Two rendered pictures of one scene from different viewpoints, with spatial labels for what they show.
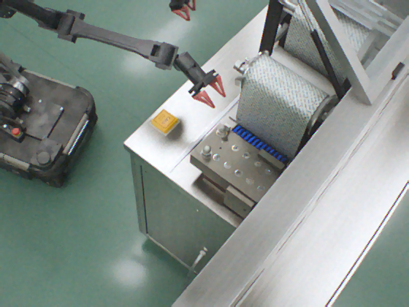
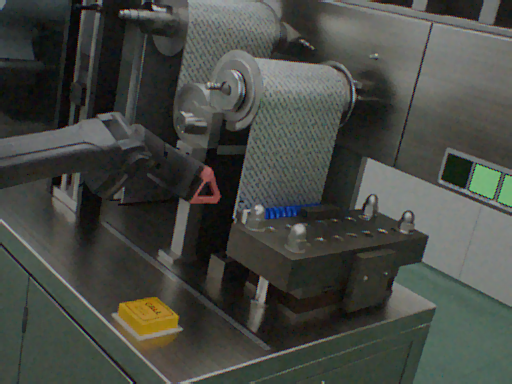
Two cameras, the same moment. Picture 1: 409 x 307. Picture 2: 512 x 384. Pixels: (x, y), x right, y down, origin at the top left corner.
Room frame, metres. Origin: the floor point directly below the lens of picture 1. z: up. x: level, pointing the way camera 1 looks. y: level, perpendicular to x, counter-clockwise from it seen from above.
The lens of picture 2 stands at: (0.75, 1.06, 1.44)
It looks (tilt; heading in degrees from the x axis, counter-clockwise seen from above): 17 degrees down; 283
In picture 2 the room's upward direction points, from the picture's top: 12 degrees clockwise
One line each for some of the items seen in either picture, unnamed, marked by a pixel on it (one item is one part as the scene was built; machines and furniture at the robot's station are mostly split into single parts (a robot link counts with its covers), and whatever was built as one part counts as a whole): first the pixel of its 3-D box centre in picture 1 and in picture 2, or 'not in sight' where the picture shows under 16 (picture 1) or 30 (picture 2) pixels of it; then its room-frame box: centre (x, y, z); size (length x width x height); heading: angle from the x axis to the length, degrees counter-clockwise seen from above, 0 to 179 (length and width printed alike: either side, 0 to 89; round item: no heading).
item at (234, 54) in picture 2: (254, 70); (235, 90); (1.09, -0.12, 1.25); 0.15 x 0.01 x 0.15; 148
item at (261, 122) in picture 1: (268, 127); (287, 169); (0.98, -0.19, 1.11); 0.23 x 0.01 x 0.18; 58
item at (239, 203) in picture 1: (238, 203); (370, 279); (0.77, -0.13, 0.96); 0.10 x 0.03 x 0.11; 58
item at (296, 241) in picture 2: (207, 150); (297, 236); (0.90, 0.00, 1.05); 0.04 x 0.04 x 0.04
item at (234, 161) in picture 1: (252, 176); (333, 243); (0.85, -0.16, 1.00); 0.40 x 0.16 x 0.06; 58
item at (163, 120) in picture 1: (164, 120); (148, 316); (1.08, 0.16, 0.91); 0.07 x 0.07 x 0.02; 58
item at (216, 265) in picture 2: not in sight; (270, 258); (0.98, -0.20, 0.92); 0.28 x 0.04 x 0.04; 58
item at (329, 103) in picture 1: (322, 115); (326, 96); (0.96, -0.34, 1.25); 0.15 x 0.01 x 0.15; 148
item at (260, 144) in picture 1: (261, 145); (287, 214); (0.96, -0.18, 1.03); 0.21 x 0.04 x 0.03; 58
